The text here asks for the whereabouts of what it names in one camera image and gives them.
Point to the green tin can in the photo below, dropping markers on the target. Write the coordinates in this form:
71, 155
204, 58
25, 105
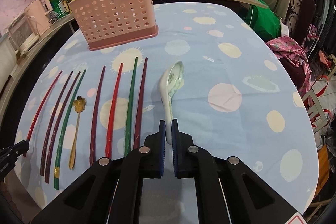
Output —
59, 7

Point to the green chopstick right group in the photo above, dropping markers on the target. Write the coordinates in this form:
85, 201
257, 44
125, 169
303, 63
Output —
128, 126

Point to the white blender appliance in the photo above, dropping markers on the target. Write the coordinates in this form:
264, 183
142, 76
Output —
23, 34

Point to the pink perforated utensil holder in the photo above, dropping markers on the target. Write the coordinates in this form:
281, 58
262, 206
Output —
107, 23

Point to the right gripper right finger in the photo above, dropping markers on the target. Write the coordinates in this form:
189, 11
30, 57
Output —
189, 159

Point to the gold flower spoon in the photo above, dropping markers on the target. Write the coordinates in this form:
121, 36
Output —
79, 106

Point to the pink floral cloth bundle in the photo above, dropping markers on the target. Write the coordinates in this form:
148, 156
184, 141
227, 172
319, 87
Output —
294, 60

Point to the pink electric kettle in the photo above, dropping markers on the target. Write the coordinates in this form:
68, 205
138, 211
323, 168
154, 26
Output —
37, 14

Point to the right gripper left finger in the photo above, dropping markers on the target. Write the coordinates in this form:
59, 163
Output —
148, 160

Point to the red chopstick group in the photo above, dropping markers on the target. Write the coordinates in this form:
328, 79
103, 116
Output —
109, 135

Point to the blue planet tablecloth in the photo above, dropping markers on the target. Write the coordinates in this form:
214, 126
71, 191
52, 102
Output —
236, 99

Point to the white ceramic soup spoon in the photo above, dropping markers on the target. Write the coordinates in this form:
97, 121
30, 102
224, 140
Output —
169, 83

